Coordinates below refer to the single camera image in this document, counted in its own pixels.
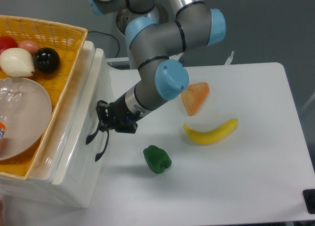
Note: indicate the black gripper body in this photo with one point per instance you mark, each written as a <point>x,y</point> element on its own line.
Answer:
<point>123,114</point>

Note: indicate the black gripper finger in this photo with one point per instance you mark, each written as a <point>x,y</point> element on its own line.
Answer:
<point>101,110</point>
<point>103,126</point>

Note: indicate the white top drawer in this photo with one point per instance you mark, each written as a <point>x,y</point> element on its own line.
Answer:
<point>77,172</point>

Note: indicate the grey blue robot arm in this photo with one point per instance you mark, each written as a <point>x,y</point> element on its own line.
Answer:
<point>151,46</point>

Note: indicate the white drawer cabinet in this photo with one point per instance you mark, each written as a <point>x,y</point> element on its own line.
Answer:
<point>39,185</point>

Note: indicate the green bell pepper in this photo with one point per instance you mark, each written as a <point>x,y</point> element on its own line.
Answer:
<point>157,159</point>

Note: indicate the black ball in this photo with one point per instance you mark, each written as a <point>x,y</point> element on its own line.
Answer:
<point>46,60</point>

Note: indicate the beige plate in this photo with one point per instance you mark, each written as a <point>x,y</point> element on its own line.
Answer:
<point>28,122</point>

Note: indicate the pink peach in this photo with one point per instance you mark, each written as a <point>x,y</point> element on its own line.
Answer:
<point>31,46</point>

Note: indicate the yellow banana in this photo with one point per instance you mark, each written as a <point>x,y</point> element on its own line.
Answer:
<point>211,136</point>

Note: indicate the white pear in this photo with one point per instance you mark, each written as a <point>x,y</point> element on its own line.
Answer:
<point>17,62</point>

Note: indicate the orange soda bottle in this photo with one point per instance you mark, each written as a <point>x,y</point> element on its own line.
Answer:
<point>2,131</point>

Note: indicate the black corner clamp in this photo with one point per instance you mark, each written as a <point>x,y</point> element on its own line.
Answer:
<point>309,198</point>

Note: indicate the black lower drawer handle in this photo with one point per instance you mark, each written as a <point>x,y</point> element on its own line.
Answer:
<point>100,154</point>

